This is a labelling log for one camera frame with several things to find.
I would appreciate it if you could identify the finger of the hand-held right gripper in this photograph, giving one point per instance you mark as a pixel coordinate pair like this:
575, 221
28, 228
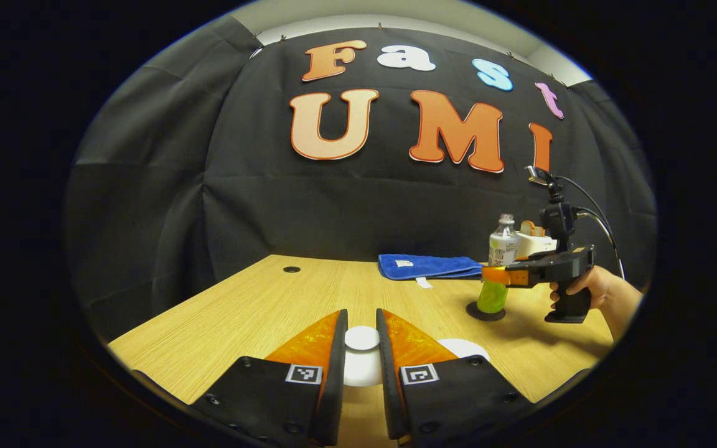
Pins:
539, 272

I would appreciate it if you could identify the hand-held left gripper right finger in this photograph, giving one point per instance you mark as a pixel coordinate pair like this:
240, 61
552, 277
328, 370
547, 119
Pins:
388, 373

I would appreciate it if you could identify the white toaster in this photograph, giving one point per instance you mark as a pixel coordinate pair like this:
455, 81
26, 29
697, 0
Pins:
533, 244

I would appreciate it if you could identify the blue towel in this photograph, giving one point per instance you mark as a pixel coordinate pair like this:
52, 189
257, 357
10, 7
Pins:
427, 266

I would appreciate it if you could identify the black backdrop cloth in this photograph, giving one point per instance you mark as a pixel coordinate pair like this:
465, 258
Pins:
333, 205

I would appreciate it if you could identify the toast slice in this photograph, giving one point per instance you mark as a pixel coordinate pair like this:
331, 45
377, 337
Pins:
528, 228

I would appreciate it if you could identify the white teacup lid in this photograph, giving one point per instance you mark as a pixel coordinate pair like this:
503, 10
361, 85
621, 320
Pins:
362, 338

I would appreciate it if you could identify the white teacup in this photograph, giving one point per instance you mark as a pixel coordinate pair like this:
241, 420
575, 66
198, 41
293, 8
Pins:
458, 347

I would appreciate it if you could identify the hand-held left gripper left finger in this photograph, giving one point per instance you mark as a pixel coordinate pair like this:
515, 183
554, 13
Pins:
337, 373

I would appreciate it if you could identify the dark round coaster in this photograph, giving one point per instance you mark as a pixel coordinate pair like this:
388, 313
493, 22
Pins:
472, 312

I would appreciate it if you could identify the clear water bottle white label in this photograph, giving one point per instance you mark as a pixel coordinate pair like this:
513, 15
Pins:
503, 249

